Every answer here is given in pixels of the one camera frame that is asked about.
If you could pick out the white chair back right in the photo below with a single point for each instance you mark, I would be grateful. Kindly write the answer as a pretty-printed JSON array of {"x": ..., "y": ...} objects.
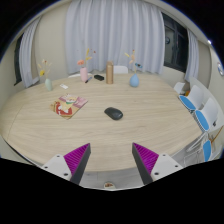
[{"x": 179, "y": 87}]

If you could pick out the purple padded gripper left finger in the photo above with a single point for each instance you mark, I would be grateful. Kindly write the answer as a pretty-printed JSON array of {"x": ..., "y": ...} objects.
[{"x": 70, "y": 166}]

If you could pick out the white curtain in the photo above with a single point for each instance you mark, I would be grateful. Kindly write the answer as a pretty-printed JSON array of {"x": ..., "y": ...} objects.
[
  {"x": 25, "y": 54},
  {"x": 111, "y": 30},
  {"x": 193, "y": 57}
]

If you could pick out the tan cylindrical bottle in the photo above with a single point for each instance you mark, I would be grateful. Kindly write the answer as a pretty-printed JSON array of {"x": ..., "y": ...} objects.
[{"x": 109, "y": 72}]

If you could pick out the small white card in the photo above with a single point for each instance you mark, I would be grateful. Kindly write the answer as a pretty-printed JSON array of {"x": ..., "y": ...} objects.
[{"x": 64, "y": 86}]

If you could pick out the white curtain left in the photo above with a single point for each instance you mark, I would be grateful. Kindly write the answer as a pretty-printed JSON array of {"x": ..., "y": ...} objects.
[{"x": 25, "y": 54}]

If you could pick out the black computer mouse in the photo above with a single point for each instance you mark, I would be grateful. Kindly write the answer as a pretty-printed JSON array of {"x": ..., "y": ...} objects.
[{"x": 113, "y": 113}]

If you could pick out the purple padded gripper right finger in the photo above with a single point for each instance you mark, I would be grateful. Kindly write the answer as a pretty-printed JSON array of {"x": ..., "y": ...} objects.
[{"x": 153, "y": 166}]

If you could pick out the colourful picture book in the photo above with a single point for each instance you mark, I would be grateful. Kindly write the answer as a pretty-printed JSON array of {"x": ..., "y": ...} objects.
[{"x": 66, "y": 106}]

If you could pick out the black rectangular case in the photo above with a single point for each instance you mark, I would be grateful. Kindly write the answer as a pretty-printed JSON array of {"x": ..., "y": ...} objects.
[{"x": 99, "y": 77}]

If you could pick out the white chair blue seat far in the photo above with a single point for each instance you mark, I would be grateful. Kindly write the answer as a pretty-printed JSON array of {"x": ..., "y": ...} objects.
[{"x": 193, "y": 100}]

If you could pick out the white curtain right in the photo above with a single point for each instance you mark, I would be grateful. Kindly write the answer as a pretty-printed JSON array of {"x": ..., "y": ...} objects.
[{"x": 193, "y": 57}]

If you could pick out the white curtain centre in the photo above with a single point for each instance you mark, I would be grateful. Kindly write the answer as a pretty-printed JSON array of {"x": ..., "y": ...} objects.
[{"x": 111, "y": 30}]

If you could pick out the blue vase with flowers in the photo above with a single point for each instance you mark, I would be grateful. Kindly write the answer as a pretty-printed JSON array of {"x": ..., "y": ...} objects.
[{"x": 134, "y": 80}]

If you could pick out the pale green vase with flowers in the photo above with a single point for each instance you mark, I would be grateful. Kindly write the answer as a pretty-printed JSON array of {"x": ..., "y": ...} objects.
[{"x": 44, "y": 67}]

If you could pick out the white chair blue seat near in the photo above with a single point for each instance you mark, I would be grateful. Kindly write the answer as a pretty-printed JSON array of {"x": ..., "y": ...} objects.
[{"x": 204, "y": 151}]

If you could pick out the white chair behind table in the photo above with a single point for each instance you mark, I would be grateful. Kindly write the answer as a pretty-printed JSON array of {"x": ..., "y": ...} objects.
[{"x": 120, "y": 69}]

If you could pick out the dark window right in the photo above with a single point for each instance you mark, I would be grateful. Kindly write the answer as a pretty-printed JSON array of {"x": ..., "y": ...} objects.
[{"x": 176, "y": 44}]

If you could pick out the white chair blue seat middle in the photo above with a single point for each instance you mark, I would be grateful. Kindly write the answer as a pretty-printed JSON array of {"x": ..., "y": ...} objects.
[{"x": 207, "y": 116}]

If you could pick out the white chair blue seat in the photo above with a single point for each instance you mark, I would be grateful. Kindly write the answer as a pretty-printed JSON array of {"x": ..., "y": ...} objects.
[
  {"x": 207, "y": 116},
  {"x": 204, "y": 151},
  {"x": 193, "y": 100}
]

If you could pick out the pink vase with flowers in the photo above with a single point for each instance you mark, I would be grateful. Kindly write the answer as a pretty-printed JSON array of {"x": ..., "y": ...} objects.
[{"x": 82, "y": 63}]

